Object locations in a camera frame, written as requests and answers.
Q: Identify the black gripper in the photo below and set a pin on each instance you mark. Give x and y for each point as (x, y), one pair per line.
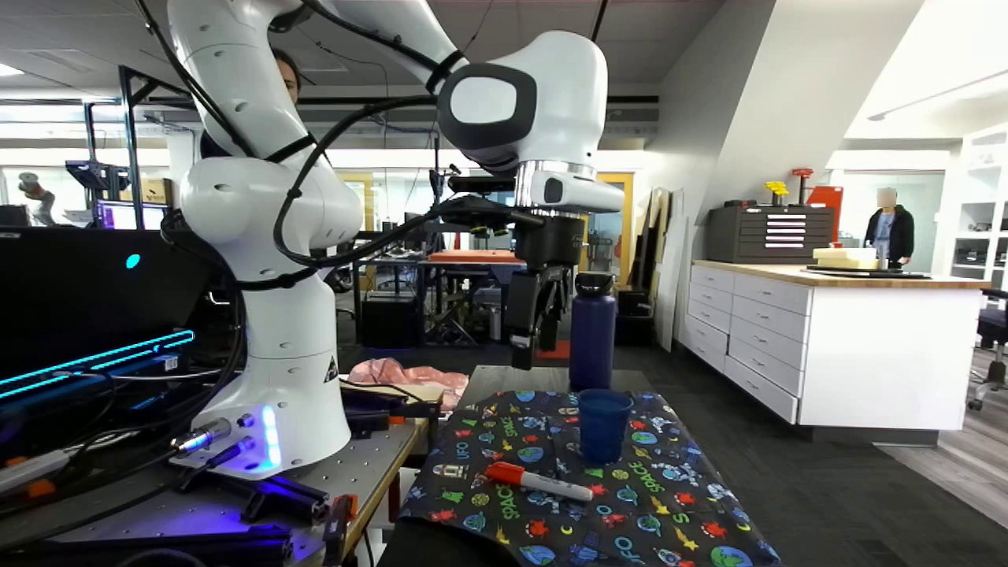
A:
(554, 242)

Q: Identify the white marker pen orange cap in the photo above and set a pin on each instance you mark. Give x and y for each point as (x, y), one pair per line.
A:
(546, 485)

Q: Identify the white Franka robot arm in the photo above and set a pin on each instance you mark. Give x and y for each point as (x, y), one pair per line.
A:
(286, 347)

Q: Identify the blue plastic cup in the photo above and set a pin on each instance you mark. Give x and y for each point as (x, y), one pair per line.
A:
(607, 426)

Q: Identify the navy water bottle black lid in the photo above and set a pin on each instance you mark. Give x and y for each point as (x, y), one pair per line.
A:
(594, 335)

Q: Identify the table with orange top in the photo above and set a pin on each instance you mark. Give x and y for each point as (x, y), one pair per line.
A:
(468, 261)

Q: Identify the leaning wooden boards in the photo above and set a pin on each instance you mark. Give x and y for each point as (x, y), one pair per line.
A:
(653, 253)

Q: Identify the pink cloth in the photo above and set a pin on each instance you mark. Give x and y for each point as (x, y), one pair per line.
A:
(410, 379)

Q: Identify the black tool case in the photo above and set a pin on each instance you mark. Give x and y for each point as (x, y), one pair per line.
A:
(742, 238)

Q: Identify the dark space print cloth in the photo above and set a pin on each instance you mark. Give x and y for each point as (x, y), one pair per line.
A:
(630, 515)

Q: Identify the yellow flower decoration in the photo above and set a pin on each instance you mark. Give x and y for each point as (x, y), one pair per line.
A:
(777, 192)

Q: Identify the white drawer cabinet wooden top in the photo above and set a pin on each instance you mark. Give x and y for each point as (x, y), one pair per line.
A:
(839, 347)

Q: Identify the red box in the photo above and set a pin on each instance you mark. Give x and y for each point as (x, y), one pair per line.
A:
(826, 210)

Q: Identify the beige box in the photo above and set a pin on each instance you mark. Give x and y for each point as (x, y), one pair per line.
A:
(841, 261)

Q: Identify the distant person black jacket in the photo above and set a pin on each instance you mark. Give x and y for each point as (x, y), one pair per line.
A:
(890, 232)

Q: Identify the cyan light strip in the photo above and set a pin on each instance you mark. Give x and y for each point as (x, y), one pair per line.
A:
(96, 363)

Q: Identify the white open shelving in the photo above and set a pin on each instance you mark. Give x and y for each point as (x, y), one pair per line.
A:
(981, 242)

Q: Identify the dark office chair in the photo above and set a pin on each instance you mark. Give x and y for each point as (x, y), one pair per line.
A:
(993, 331)

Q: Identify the black metal frame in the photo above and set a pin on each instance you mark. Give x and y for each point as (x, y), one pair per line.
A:
(131, 136)

